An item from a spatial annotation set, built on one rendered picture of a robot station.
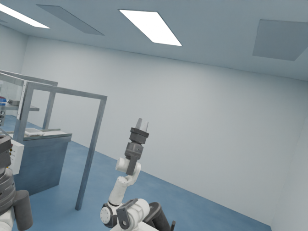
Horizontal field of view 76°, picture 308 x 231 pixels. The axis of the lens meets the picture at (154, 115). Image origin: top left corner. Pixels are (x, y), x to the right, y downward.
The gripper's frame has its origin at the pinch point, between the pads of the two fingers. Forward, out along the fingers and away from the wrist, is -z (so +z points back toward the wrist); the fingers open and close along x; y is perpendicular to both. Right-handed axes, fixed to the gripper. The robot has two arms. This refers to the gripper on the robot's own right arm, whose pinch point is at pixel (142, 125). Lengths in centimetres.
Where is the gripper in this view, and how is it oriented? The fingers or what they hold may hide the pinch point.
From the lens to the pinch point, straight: 107.3
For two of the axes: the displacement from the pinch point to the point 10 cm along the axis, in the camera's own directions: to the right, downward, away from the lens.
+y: -7.4, -0.9, 6.6
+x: -6.0, -3.4, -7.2
